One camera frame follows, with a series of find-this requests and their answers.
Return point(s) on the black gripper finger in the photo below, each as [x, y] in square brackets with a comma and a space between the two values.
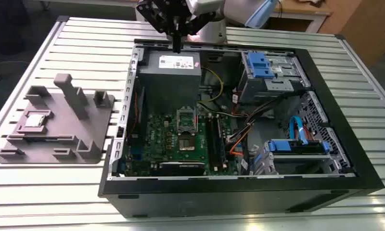
[198, 22]
[150, 14]

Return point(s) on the silver CPU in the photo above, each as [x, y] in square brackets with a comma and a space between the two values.
[34, 120]

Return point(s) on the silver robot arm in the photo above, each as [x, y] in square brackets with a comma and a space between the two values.
[213, 31]

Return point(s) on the CPU socket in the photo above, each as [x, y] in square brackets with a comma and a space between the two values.
[186, 144]

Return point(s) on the blue drive bay latch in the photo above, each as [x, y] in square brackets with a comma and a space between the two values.
[260, 65]

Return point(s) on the grey power supply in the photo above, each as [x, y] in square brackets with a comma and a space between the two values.
[166, 81]

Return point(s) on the wooden desk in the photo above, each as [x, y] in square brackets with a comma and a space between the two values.
[308, 9]

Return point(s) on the metal drive cage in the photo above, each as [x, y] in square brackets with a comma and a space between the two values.
[282, 84]

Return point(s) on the grey parts rack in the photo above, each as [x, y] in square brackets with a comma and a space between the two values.
[60, 113]

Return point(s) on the black RAM slot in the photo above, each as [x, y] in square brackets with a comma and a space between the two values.
[210, 144]
[214, 144]

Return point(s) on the green motherboard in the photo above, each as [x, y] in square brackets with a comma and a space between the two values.
[160, 144]

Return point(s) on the wooden cabinet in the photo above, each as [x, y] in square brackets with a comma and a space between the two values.
[365, 29]

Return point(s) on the blue disk carrier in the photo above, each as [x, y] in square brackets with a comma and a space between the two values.
[282, 145]

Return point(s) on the blue board connector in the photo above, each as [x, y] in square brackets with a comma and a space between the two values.
[136, 154]

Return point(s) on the black graphics card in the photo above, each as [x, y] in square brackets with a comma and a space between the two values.
[182, 167]

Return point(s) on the RAM stick with blue label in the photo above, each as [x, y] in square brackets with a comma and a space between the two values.
[41, 139]

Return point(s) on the metal disk bay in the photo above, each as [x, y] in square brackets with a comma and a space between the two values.
[301, 157]

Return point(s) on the black PC case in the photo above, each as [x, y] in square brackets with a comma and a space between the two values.
[212, 199]

